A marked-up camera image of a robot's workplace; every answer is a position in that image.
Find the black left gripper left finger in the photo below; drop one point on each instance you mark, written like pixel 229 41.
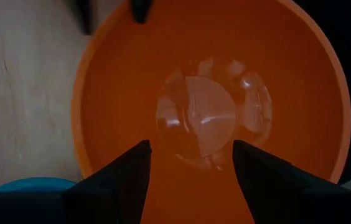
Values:
pixel 116 193

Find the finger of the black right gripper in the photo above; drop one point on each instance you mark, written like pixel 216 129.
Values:
pixel 83 15
pixel 141 10

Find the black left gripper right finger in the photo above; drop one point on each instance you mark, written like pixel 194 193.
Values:
pixel 269 189

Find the orange plastic bowl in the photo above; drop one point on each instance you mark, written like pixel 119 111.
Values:
pixel 293 102

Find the blue plastic bowl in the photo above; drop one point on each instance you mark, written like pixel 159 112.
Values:
pixel 35 184

